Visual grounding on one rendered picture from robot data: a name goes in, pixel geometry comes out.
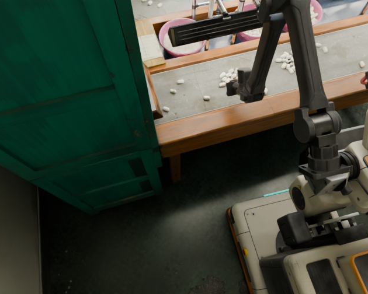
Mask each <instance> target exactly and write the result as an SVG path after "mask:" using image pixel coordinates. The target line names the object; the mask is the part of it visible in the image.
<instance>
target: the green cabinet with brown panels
mask: <svg viewBox="0 0 368 294"><path fill-rule="evenodd" d="M156 147H159V146H158V139H157V132H156V129H155V124H154V118H153V114H152V108H151V102H150V97H149V93H148V87H147V81H146V78H145V72H144V66H143V61H142V56H141V51H140V45H139V41H138V35H137V29H136V24H135V20H134V14H133V7H132V5H131V0H0V166H2V167H4V168H6V169H7V170H9V171H11V172H12V173H15V174H17V175H18V176H20V177H22V178H24V179H25V180H27V181H31V180H35V179H39V178H42V177H45V176H49V175H52V174H56V173H61V172H64V171H67V170H71V169H76V168H78V167H82V166H86V165H91V164H94V163H97V162H101V161H104V160H109V159H113V158H116V157H119V156H124V155H128V154H131V153H134V152H139V151H143V150H145V149H149V148H156Z"/></svg>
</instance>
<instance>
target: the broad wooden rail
mask: <svg viewBox="0 0 368 294"><path fill-rule="evenodd" d="M365 72H367V71H364V72H361V73H356V74H353V75H349V76H345V77H342V78H338V79H333V80H329V81H326V82H323V83H322V84H323V87H324V91H325V94H326V97H327V99H328V101H329V102H333V103H334V106H335V111H338V110H342V109H345V108H348V107H352V106H356V105H359V104H363V103H367V102H368V89H366V87H365V85H363V84H361V82H360V80H361V79H362V78H363V77H364V76H365ZM299 105H300V94H299V89H295V90H291V91H288V92H284V93H279V94H275V95H272V96H268V97H264V98H263V99H262V100H261V101H256V102H252V103H247V104H246V103H241V104H237V105H234V106H229V107H225V108H221V109H218V110H214V111H209V112H206V113H203V114H198V115H194V116H191V117H187V118H183V119H180V120H175V121H171V122H167V123H164V124H160V125H156V126H155V129H156V132H157V139H158V146H159V152H160V155H161V159H163V158H167V157H170V156H174V155H178V154H181V153H185V152H189V151H193V150H195V149H200V148H204V147H207V146H210V145H214V144H218V143H221V142H225V141H229V140H232V139H235V138H240V137H244V136H247V135H251V134H254V133H257V132H261V131H265V130H269V129H272V128H276V127H280V126H282V125H287V124H291V123H293V122H294V120H295V117H294V110H295V109H299Z"/></svg>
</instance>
